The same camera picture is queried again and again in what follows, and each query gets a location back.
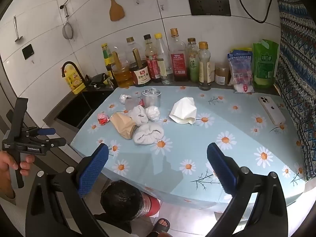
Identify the metal strainer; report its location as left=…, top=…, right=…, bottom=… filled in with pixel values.
left=62, top=5, right=74, bottom=40

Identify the soy sauce jug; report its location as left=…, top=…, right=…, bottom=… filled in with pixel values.
left=126, top=37, right=151, bottom=87

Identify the black-lined trash bin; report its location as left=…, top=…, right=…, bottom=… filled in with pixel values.
left=100, top=180, right=160, bottom=221

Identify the small white plastic ball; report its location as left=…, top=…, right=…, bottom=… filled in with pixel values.
left=119, top=94, right=132, bottom=104

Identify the white knit cloth large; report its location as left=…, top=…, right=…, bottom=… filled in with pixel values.
left=133, top=122, right=165, bottom=145

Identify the metal hanging utensil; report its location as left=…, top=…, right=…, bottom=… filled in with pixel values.
left=13, top=16, right=23, bottom=43

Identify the green label oil bottle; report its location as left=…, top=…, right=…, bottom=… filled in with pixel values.
left=187, top=38, right=199, bottom=83

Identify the foil cup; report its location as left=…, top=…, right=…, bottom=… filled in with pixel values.
left=141, top=88, right=161, bottom=108

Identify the large cooking oil jug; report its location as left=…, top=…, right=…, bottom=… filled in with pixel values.
left=111, top=44, right=134, bottom=88

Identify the clear vinegar bottle yellow cap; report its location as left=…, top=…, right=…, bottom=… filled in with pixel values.
left=154, top=33, right=174, bottom=85

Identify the blue white salt bag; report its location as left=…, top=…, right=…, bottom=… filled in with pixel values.
left=227, top=48, right=254, bottom=93

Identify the yellow cap seasoning bottle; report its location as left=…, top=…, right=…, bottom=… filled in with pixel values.
left=198, top=41, right=215, bottom=91

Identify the beige paper bag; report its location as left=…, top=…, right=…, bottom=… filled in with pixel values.
left=110, top=112, right=137, bottom=140

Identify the black wall socket panel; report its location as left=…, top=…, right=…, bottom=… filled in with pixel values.
left=189, top=0, right=231, bottom=17

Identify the green yellow oil bottle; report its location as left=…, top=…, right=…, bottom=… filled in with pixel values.
left=101, top=43, right=117, bottom=87

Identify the red label liquor bottle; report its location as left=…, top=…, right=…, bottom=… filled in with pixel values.
left=170, top=28, right=188, bottom=81

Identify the pink red wrapper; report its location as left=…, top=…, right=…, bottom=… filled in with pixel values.
left=97, top=112, right=110, bottom=126

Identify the person's left hand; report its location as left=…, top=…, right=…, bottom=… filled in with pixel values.
left=1, top=151, right=35, bottom=199

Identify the green packet bag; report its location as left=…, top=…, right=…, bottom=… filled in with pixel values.
left=252, top=39, right=280, bottom=89

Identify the small glass jar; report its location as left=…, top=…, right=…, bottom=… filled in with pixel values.
left=215, top=64, right=229, bottom=86

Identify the black faucet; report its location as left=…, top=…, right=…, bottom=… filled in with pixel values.
left=61, top=61, right=84, bottom=90

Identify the small black wall switch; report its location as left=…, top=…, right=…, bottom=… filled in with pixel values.
left=22, top=44, right=34, bottom=60

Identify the black kitchen sink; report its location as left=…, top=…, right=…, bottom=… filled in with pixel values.
left=44, top=88, right=114, bottom=132

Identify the daisy print blue tablecloth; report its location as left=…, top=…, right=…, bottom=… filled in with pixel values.
left=71, top=86, right=305, bottom=212

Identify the sandaled foot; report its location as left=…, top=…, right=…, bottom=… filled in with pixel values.
left=147, top=218, right=171, bottom=237

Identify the black cloth by sink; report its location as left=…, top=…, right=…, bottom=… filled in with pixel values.
left=85, top=73, right=108, bottom=89

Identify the white paper napkin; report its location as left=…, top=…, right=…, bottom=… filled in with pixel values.
left=169, top=97, right=197, bottom=125

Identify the yellow dish soap bottle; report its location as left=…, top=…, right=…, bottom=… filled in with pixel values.
left=64, top=70, right=85, bottom=95

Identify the clear plastic cup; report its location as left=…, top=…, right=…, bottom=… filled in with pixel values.
left=125, top=97, right=144, bottom=111

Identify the red label soy bottle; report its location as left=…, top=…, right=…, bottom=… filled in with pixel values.
left=144, top=34, right=161, bottom=82

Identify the white smartphone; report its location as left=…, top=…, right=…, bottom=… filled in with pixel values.
left=258, top=96, right=285, bottom=126

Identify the wooden spatula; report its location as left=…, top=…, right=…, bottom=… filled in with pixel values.
left=109, top=0, right=125, bottom=22

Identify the white knit cloth small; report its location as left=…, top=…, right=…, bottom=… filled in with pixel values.
left=127, top=105, right=149, bottom=127

